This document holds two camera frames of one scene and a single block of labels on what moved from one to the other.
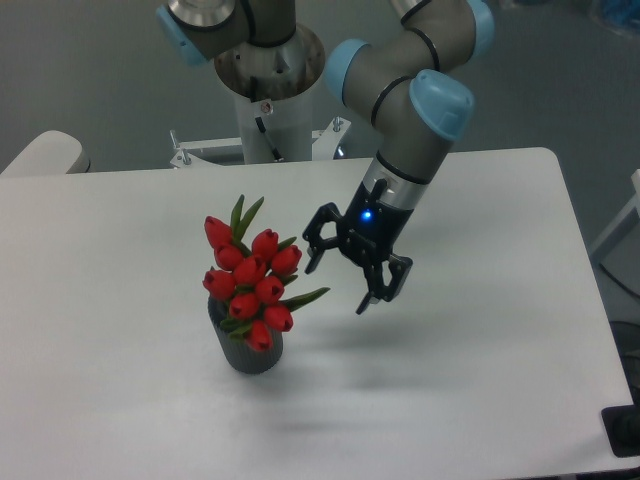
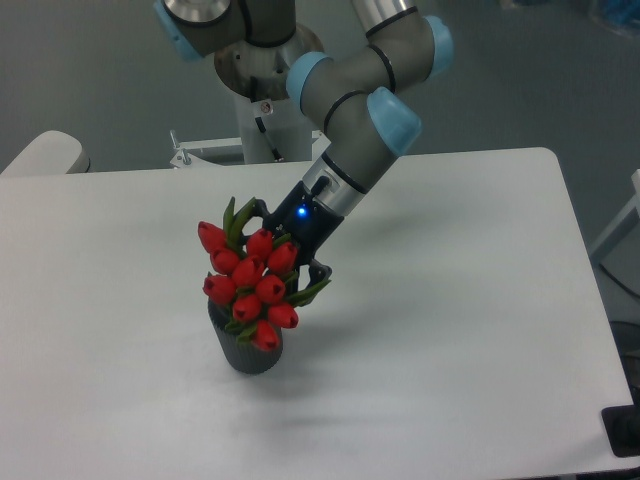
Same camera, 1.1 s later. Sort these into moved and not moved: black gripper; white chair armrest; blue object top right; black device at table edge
Moved: black gripper
Not moved: blue object top right; white chair armrest; black device at table edge
